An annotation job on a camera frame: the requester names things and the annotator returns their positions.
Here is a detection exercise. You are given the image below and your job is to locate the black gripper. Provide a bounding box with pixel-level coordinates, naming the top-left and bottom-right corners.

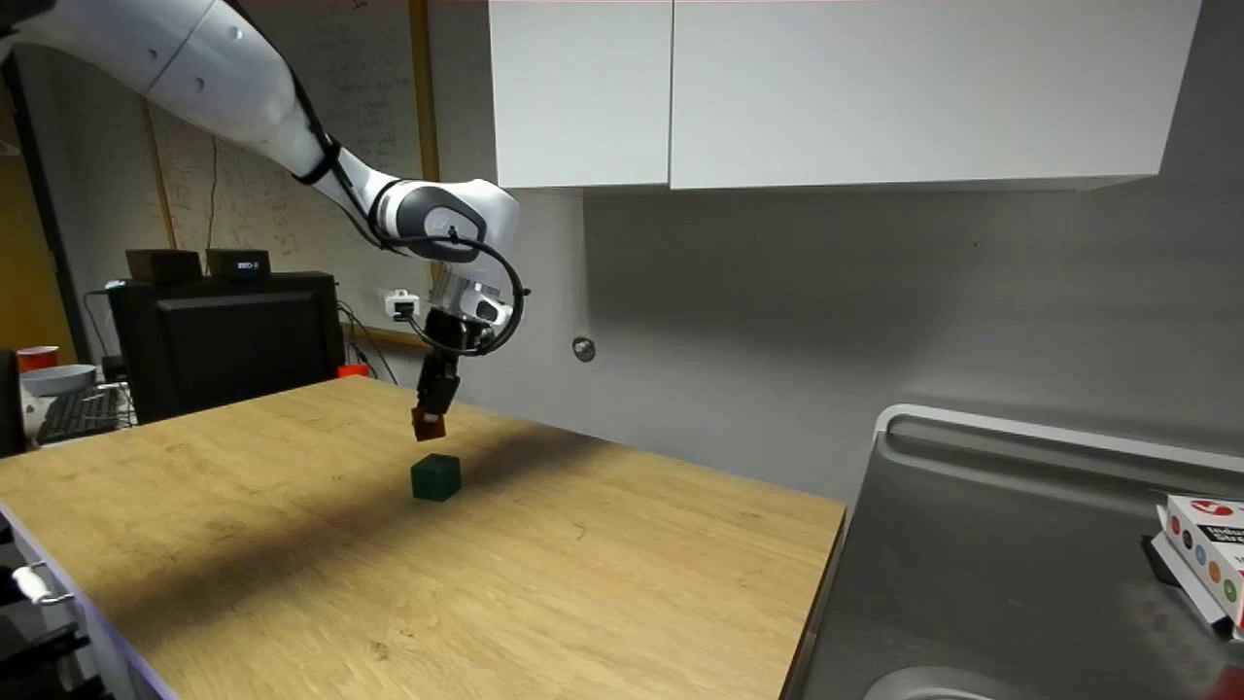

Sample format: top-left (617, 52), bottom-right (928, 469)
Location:
top-left (413, 264), bottom-right (521, 443)

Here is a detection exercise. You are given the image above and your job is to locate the black keyboard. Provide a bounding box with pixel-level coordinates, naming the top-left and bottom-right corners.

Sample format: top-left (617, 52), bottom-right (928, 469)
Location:
top-left (34, 389), bottom-right (130, 447)

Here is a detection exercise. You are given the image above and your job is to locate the white wall cabinet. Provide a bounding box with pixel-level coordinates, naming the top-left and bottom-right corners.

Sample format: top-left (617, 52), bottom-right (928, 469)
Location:
top-left (665, 0), bottom-right (1207, 195)

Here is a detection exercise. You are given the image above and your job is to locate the wood-framed whiteboard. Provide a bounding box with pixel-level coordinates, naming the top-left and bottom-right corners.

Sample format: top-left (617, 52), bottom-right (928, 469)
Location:
top-left (130, 0), bottom-right (454, 359)

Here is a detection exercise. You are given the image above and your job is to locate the green block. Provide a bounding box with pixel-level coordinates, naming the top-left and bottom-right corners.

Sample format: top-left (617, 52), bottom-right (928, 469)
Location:
top-left (407, 450), bottom-right (468, 507)

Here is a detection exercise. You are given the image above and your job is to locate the narrow white cabinet door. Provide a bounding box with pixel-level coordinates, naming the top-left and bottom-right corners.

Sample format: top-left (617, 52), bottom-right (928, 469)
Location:
top-left (488, 0), bottom-right (677, 195)

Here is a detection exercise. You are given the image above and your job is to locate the black computer monitor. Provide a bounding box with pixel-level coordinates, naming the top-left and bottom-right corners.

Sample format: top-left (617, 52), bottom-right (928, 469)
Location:
top-left (106, 269), bottom-right (352, 429)

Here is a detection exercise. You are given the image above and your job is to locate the red box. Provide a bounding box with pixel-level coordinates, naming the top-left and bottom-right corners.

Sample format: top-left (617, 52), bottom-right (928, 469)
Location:
top-left (12, 343), bottom-right (65, 378)

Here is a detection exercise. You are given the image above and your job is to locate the white container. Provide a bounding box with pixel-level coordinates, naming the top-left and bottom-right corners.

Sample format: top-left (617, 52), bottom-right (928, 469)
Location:
top-left (20, 360), bottom-right (106, 403)

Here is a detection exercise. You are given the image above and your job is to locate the white box with coloured dots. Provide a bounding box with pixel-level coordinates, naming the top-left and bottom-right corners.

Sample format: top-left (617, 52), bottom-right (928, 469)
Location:
top-left (1149, 490), bottom-right (1244, 647)

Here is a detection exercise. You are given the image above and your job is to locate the stainless steel sink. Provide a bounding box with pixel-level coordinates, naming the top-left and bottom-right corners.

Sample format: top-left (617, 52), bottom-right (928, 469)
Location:
top-left (782, 402), bottom-right (1244, 700)

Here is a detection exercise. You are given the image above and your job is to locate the small black box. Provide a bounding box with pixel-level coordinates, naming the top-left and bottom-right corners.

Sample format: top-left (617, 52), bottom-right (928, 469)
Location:
top-left (205, 243), bottom-right (278, 281)
top-left (120, 243), bottom-right (205, 289)

